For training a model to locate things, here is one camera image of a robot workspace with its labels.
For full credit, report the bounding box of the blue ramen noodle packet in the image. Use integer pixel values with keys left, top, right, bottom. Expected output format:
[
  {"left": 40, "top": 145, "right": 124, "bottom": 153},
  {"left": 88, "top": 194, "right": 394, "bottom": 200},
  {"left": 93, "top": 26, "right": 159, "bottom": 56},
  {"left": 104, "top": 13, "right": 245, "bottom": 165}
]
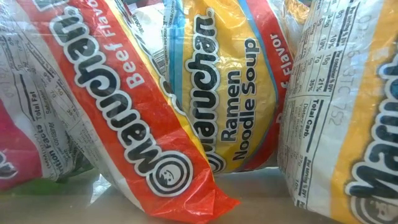
[{"left": 163, "top": 0, "right": 309, "bottom": 175}]

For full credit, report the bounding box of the green ramen noodle packet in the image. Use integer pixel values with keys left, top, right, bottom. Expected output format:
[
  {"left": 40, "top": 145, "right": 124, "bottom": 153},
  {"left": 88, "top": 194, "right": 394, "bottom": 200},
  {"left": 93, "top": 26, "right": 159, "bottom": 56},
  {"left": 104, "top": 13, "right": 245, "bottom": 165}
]
[{"left": 0, "top": 0, "right": 94, "bottom": 192}]

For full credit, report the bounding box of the yellow ramen noodle packet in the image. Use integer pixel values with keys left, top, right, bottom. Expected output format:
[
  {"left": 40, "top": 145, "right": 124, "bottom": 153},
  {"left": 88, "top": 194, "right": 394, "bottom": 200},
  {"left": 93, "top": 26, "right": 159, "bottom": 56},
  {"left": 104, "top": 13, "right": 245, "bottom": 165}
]
[{"left": 276, "top": 0, "right": 398, "bottom": 224}]

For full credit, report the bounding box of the clear plastic bin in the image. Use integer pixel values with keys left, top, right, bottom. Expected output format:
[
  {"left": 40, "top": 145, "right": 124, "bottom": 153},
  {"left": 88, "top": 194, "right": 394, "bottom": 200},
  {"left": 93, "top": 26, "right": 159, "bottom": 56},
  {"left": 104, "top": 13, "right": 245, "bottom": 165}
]
[{"left": 0, "top": 0, "right": 398, "bottom": 224}]

